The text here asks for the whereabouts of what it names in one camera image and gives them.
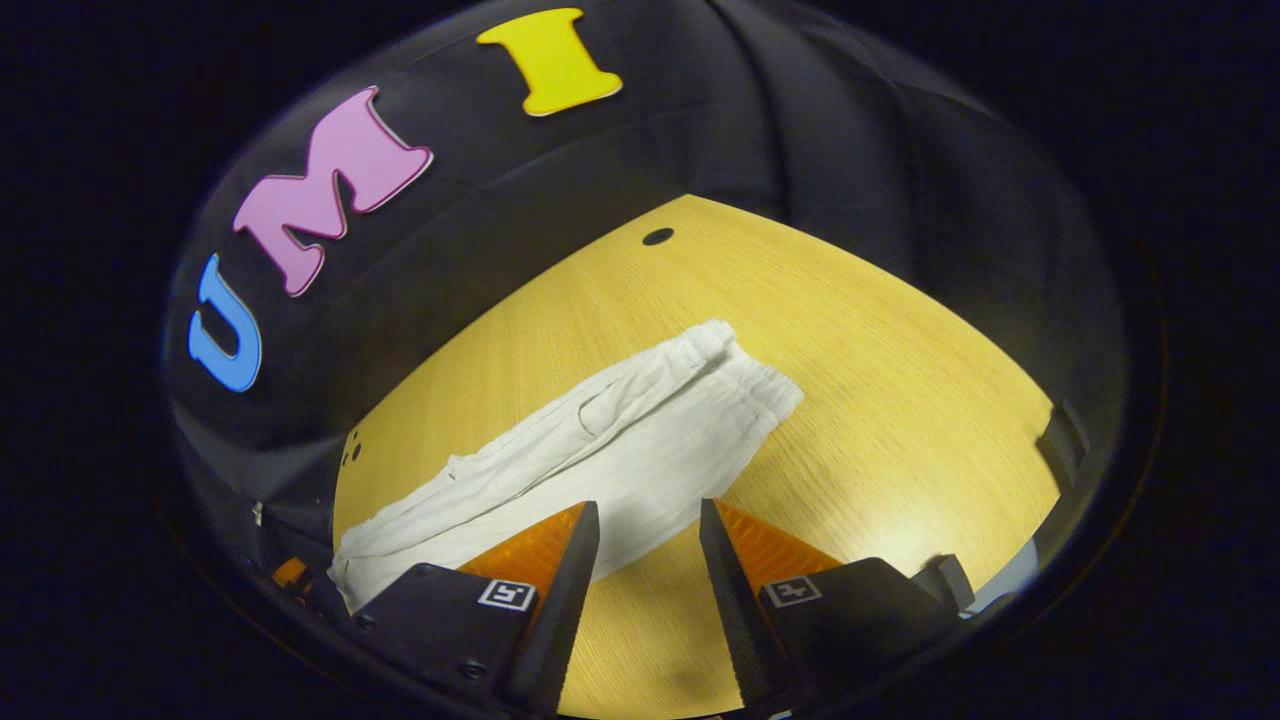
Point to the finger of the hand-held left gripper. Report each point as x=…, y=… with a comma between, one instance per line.
x=290, y=572

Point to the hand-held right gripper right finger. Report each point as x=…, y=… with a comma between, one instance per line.
x=730, y=610

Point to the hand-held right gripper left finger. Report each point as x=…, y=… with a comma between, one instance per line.
x=560, y=610

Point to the white jeans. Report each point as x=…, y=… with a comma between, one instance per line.
x=650, y=430

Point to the dark block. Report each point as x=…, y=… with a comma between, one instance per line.
x=1062, y=440
x=942, y=580

